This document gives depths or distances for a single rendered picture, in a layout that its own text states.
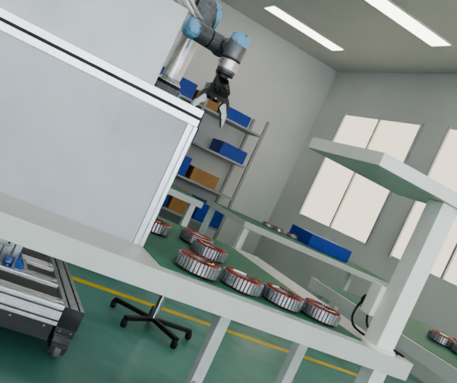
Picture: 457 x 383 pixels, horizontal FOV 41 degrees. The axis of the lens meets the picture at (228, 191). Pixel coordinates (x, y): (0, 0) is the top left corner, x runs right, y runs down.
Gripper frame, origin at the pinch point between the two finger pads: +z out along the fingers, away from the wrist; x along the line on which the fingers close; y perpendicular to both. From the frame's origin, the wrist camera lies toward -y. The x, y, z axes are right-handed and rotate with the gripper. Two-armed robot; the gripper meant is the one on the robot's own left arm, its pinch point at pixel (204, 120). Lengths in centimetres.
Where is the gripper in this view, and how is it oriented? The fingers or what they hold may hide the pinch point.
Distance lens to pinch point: 229.7
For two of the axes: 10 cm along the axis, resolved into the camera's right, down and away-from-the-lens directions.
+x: -8.4, -3.8, -3.9
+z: -4.2, 9.1, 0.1
